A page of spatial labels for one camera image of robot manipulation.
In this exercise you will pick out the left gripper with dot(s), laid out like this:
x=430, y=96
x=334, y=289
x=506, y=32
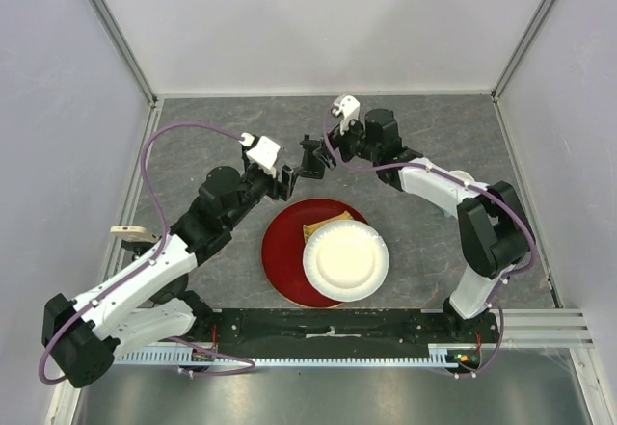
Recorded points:
x=275, y=184

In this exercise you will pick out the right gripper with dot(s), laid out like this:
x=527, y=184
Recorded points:
x=337, y=141

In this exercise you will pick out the pink case smartphone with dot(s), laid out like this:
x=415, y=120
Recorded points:
x=134, y=234

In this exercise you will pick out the black folding phone stand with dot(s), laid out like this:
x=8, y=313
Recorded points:
x=311, y=167

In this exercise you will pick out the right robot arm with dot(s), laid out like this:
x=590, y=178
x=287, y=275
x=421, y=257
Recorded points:
x=437, y=225

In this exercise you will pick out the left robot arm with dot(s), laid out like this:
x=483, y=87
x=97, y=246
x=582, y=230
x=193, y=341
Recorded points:
x=135, y=307

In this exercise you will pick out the yellow sponge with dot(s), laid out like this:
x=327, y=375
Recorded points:
x=309, y=230

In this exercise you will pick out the red round plate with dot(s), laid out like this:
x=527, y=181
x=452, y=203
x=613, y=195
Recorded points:
x=283, y=245

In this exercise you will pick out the white paper plate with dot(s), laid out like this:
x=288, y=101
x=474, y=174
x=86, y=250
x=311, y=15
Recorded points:
x=346, y=260

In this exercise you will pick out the blue white paper cup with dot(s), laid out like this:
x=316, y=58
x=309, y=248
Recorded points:
x=463, y=175

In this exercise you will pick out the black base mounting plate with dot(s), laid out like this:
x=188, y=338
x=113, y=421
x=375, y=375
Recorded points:
x=335, y=333

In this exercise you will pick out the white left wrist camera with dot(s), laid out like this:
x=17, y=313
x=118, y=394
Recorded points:
x=262, y=151

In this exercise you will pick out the grey slotted cable duct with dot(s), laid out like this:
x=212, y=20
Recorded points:
x=166, y=354

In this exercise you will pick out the right aluminium frame post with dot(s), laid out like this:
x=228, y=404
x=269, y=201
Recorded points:
x=530, y=33

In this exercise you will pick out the aluminium frame post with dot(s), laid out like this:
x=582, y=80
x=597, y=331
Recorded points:
x=118, y=39
x=530, y=33

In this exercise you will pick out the left aluminium frame post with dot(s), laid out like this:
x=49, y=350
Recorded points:
x=118, y=39

